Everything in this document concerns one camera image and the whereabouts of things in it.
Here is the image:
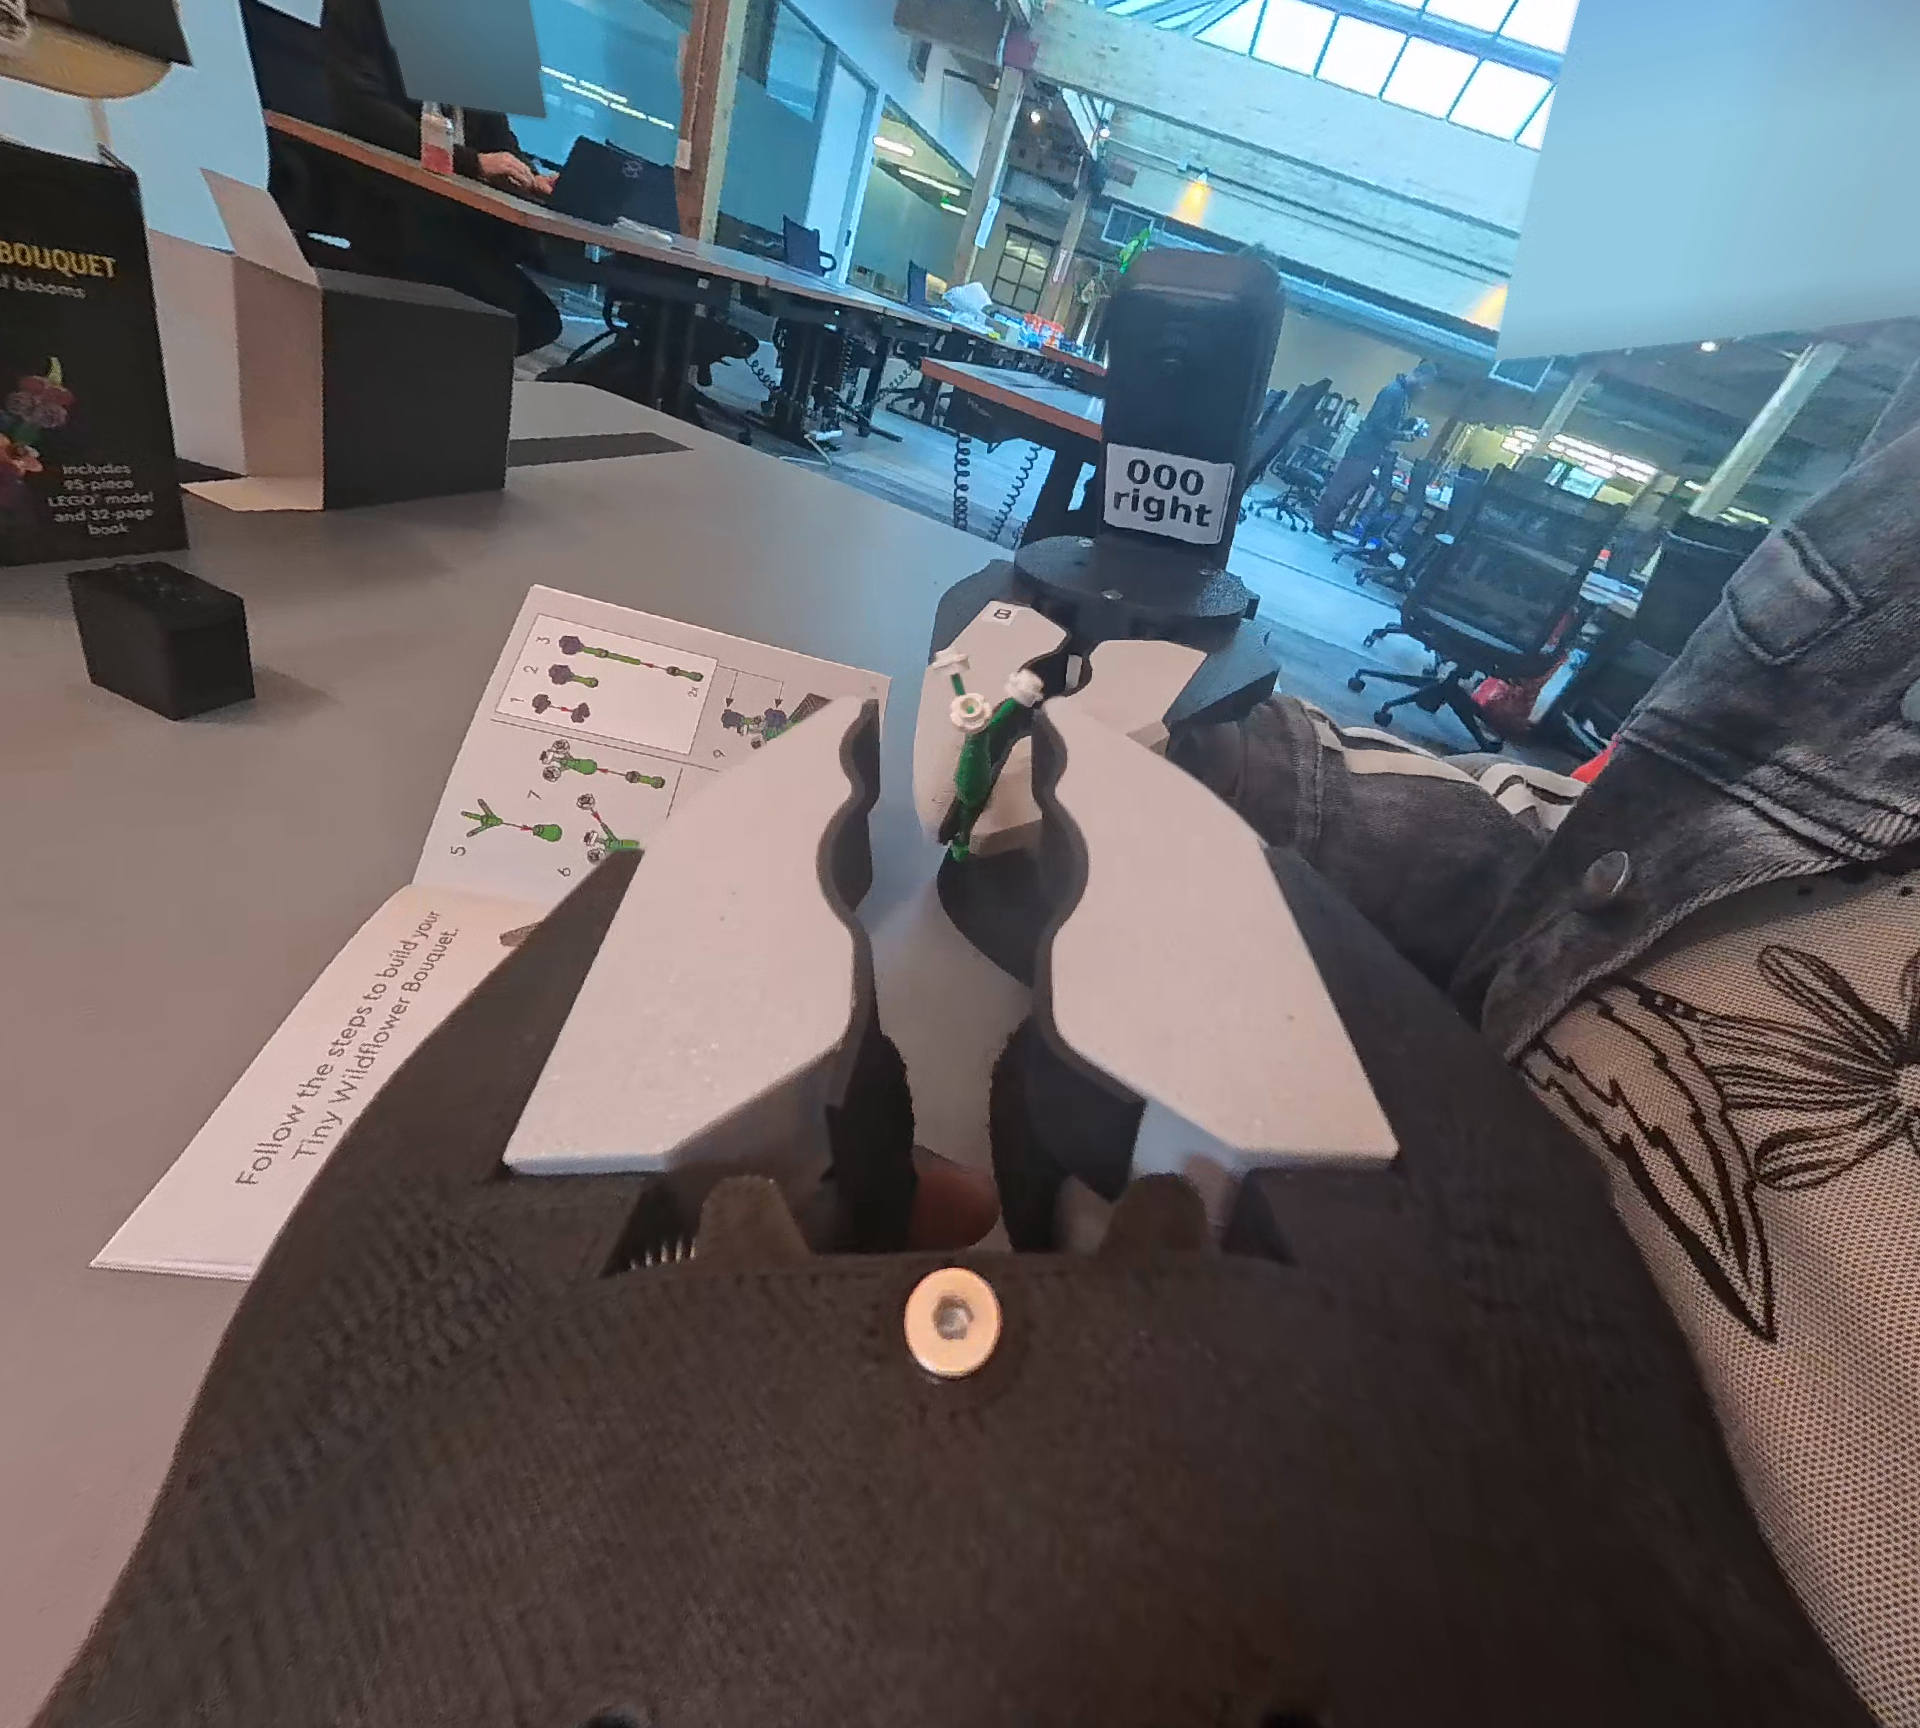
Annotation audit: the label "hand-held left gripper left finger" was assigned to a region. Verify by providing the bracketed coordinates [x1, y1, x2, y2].
[502, 697, 887, 1220]

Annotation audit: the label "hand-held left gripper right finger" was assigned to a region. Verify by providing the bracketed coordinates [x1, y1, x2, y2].
[1025, 700, 1400, 1178]

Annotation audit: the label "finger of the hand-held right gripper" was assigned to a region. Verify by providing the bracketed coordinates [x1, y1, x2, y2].
[907, 603, 1070, 864]
[1076, 640, 1212, 752]

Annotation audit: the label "green lego stem white flowers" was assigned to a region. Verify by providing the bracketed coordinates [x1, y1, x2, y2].
[929, 651, 1044, 861]

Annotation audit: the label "small black lego block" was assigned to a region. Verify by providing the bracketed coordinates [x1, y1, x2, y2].
[66, 563, 258, 722]

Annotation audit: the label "person's right forearm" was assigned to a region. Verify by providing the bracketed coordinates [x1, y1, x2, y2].
[1169, 693, 1652, 1010]

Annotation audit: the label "black lego set box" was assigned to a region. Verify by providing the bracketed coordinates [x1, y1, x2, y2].
[0, 141, 189, 568]

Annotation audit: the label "black office chair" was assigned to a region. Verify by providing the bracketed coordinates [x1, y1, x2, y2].
[1350, 460, 1630, 757]

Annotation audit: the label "white instruction booklet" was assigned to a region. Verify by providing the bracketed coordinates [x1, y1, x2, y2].
[91, 584, 890, 1280]

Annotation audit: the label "dark grey desk mat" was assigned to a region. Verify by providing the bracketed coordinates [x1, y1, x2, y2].
[505, 431, 696, 470]

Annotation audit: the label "long wooden desk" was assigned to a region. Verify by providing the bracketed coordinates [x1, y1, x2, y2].
[261, 108, 962, 329]

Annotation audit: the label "black laptop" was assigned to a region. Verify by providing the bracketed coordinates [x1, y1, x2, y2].
[551, 139, 684, 234]

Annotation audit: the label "person's denim jacket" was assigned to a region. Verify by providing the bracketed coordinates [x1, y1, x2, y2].
[1445, 400, 1920, 1062]

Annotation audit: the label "person's floral shirt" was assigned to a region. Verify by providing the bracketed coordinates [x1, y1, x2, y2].
[1514, 842, 1920, 1728]

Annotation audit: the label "open black cardboard box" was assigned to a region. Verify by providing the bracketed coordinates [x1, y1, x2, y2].
[156, 168, 520, 516]

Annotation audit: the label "black coiled cable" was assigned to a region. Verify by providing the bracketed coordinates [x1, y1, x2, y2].
[947, 439, 1052, 549]

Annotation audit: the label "wooden support post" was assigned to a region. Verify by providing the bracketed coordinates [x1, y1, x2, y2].
[674, 0, 781, 247]

